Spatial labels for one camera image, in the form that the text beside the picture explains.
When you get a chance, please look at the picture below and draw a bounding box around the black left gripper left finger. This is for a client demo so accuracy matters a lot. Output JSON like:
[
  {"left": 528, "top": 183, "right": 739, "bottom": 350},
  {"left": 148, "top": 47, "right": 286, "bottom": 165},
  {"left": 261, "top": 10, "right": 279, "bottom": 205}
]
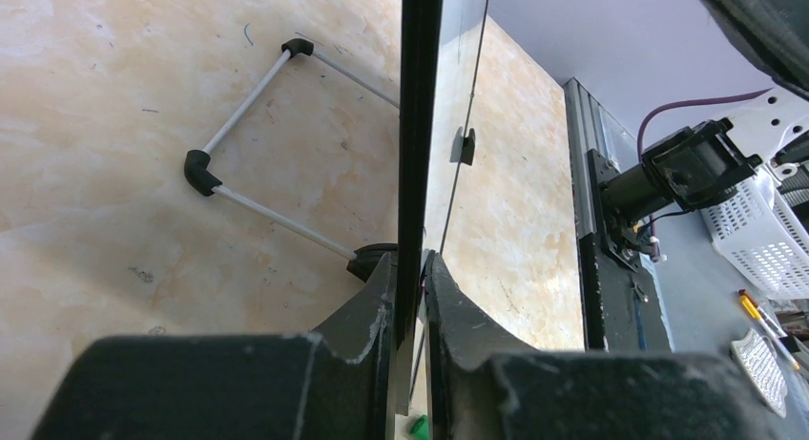
[{"left": 32, "top": 254, "right": 397, "bottom": 439}]

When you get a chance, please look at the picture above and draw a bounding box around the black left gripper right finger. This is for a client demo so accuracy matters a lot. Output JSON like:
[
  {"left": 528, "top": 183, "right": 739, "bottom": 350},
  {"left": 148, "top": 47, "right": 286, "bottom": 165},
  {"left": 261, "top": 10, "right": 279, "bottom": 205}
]
[{"left": 425, "top": 252, "right": 779, "bottom": 439}]

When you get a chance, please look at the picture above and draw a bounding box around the white whiteboard black frame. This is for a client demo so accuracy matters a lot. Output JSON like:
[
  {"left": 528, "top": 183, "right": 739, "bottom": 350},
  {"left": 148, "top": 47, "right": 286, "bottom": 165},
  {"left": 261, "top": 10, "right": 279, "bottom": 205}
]
[{"left": 183, "top": 0, "right": 494, "bottom": 419}]

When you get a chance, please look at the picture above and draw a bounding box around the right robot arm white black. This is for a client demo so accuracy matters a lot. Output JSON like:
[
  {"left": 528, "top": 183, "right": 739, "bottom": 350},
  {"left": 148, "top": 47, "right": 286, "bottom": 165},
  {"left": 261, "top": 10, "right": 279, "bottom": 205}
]
[{"left": 592, "top": 0, "right": 808, "bottom": 256}]

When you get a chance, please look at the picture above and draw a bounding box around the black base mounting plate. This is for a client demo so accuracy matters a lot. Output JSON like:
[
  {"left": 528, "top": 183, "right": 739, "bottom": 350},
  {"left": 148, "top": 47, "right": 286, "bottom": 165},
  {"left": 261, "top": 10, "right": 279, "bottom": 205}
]
[{"left": 578, "top": 150, "right": 674, "bottom": 352}]

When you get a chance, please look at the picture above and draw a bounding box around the white mesh object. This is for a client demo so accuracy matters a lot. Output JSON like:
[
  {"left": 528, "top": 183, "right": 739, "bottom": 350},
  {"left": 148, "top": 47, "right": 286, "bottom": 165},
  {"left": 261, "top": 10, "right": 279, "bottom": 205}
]
[{"left": 730, "top": 328, "right": 788, "bottom": 419}]

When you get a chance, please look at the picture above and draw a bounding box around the yellow marker on floor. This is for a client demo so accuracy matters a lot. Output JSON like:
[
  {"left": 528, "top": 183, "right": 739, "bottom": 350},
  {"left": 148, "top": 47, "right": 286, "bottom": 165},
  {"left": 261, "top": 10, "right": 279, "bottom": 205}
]
[{"left": 738, "top": 289, "right": 801, "bottom": 371}]

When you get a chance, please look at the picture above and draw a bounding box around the white perforated plastic basket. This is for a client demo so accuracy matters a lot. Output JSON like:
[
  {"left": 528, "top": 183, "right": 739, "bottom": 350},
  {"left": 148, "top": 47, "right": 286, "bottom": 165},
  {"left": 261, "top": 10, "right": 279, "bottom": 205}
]
[{"left": 700, "top": 171, "right": 808, "bottom": 300}]

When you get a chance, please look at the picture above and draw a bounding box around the aluminium frame rail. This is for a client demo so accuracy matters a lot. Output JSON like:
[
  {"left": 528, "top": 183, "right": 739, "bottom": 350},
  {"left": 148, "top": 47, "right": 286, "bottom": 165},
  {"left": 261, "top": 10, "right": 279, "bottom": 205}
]
[{"left": 563, "top": 77, "right": 637, "bottom": 239}]

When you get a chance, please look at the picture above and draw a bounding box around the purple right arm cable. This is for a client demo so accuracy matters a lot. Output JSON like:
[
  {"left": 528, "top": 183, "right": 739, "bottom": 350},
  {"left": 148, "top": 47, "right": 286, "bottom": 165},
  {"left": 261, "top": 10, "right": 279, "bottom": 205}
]
[{"left": 636, "top": 88, "right": 774, "bottom": 157}]

